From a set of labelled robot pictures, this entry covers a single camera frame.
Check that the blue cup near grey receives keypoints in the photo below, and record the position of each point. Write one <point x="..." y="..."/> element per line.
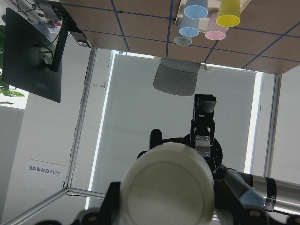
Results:
<point x="189" y="27"/>

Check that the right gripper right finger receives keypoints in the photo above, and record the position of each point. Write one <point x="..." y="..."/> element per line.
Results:
<point x="231" y="195"/>

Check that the black computer monitor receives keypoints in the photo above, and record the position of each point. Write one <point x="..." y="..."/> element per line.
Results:
<point x="31" y="61"/>

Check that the blue cup near yellow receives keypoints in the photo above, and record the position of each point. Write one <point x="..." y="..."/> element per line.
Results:
<point x="196" y="9"/>

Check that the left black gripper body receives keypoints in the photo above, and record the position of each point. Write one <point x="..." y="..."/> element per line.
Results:
<point x="201" y="136"/>

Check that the grey plastic cup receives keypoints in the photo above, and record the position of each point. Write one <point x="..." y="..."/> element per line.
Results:
<point x="183" y="40"/>

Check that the yellow plastic cup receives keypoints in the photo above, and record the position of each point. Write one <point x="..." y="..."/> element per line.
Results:
<point x="228" y="13"/>

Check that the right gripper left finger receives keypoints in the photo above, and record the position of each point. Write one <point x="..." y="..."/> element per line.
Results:
<point x="111" y="203"/>

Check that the pale green plastic cup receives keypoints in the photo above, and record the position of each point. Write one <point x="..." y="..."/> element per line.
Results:
<point x="170" y="184"/>

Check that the pink plastic cup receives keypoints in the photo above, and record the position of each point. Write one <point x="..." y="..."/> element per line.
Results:
<point x="214" y="31"/>

